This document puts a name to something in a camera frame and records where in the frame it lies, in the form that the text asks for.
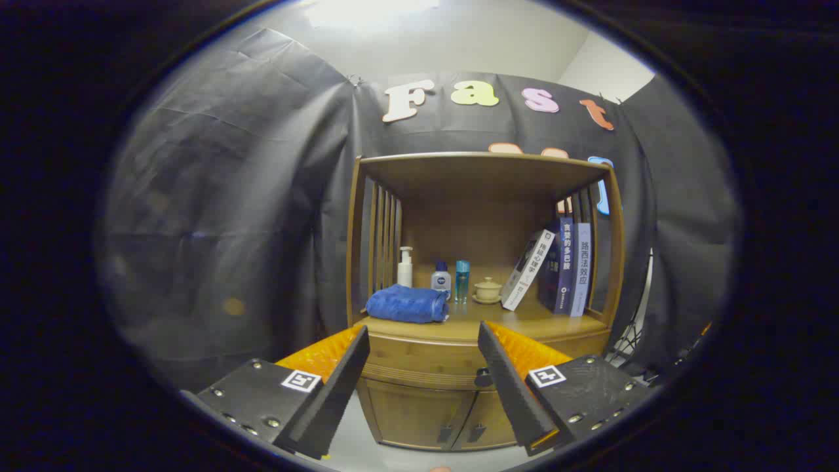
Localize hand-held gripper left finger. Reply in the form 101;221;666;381
180;324;371;460

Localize wooden drawer with black knob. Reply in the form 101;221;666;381
364;330;612;392

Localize dark blue book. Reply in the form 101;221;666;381
539;218;575;315

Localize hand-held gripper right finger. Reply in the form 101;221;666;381
477;321;656;458

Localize wooden cabinet door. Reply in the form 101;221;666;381
452;390;518;452
357;379;476;452

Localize dark equipment with orange tip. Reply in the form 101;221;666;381
678;320;714;371

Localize tangle of cables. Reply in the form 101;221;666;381
606;308;656;387

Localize blue folded towel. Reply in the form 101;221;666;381
366;284;452;324

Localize pale blue book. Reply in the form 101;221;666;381
569;222;592;318

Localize wooden cabinet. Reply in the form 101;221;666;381
345;152;627;453

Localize white book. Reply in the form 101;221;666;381
501;229;556;311

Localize beige lidded cup with saucer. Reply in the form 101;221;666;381
472;277;503;305

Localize wooden countertop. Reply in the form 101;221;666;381
357;298;607;345

